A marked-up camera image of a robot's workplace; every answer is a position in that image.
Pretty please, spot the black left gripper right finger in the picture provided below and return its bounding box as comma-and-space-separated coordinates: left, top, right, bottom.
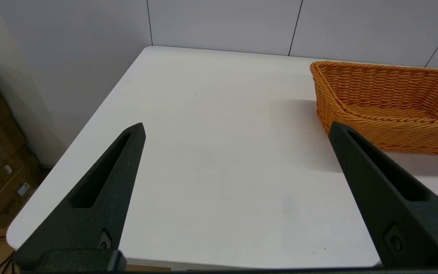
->
328, 122, 438, 268

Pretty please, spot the orange wicker basket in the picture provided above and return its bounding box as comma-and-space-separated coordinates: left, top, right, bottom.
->
309, 61, 438, 156

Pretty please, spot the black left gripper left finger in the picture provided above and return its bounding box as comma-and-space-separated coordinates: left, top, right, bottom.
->
14, 122, 146, 269

